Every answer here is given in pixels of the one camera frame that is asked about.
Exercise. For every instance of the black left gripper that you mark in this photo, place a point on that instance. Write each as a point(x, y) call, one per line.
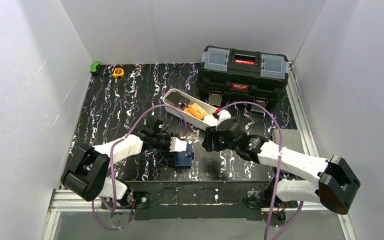
point(165, 142)

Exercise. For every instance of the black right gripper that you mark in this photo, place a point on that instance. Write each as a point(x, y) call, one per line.
point(208, 141)

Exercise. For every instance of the blue leather card holder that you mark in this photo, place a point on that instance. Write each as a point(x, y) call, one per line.
point(183, 159)

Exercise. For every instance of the white oblong plastic tray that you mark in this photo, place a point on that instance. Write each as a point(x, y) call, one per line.
point(208, 121)

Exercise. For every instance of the orange card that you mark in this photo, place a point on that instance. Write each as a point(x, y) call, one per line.
point(196, 111)

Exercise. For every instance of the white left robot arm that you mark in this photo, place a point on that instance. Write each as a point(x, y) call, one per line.
point(90, 171)

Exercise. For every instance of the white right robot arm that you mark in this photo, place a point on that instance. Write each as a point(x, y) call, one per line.
point(329, 182)

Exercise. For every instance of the black card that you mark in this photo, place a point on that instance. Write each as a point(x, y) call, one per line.
point(178, 100)

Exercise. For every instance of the black marbled table mat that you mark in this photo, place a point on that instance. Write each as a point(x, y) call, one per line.
point(113, 105)

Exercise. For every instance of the black plastic toolbox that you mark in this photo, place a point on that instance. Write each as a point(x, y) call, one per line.
point(234, 75)

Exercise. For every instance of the grey pad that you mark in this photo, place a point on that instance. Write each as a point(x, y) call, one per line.
point(291, 139)

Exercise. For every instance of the yellow tape measure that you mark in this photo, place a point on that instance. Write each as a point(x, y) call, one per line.
point(118, 73)

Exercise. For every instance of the green small object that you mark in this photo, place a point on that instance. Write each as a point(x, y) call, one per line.
point(94, 69)

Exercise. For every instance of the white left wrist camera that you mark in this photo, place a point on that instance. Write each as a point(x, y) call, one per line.
point(177, 145)

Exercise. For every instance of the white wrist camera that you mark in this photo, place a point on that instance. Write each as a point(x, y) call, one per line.
point(221, 115)
point(177, 145)

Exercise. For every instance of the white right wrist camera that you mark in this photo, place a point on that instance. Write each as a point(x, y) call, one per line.
point(221, 115)

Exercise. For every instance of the aluminium frame rail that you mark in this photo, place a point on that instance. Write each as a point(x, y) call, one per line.
point(214, 209)

